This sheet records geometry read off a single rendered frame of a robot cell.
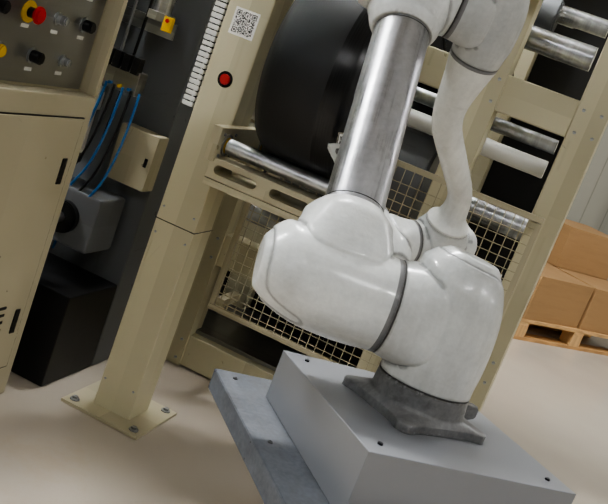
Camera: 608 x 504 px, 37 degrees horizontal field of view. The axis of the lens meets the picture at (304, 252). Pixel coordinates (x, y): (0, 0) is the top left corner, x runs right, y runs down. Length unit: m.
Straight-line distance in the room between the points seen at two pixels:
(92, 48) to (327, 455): 1.51
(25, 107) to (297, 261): 1.11
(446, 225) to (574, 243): 4.44
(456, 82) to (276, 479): 0.85
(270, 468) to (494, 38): 0.88
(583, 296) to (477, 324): 4.74
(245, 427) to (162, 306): 1.28
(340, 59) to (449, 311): 1.04
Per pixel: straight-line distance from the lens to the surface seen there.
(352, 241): 1.39
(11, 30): 2.26
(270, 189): 2.44
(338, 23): 2.34
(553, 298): 5.93
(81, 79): 2.56
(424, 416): 1.43
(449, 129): 1.87
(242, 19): 2.59
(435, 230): 2.05
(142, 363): 2.78
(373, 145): 1.50
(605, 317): 6.38
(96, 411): 2.84
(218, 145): 2.48
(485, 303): 1.41
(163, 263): 2.69
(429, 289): 1.39
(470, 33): 1.74
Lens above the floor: 1.24
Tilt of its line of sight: 12 degrees down
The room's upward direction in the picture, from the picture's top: 21 degrees clockwise
